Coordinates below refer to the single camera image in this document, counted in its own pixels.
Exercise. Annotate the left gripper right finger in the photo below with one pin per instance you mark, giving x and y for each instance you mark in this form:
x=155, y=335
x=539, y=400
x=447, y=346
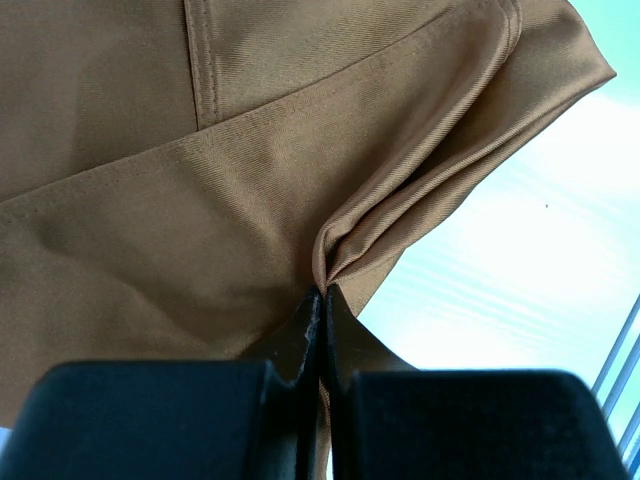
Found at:
x=390, y=420

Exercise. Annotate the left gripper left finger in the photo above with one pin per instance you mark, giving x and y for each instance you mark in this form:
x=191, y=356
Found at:
x=242, y=419

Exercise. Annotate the orange cloth napkin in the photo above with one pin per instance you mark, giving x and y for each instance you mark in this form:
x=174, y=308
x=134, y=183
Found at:
x=176, y=174

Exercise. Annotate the aluminium mounting rail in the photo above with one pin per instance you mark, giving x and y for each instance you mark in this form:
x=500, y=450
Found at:
x=617, y=388

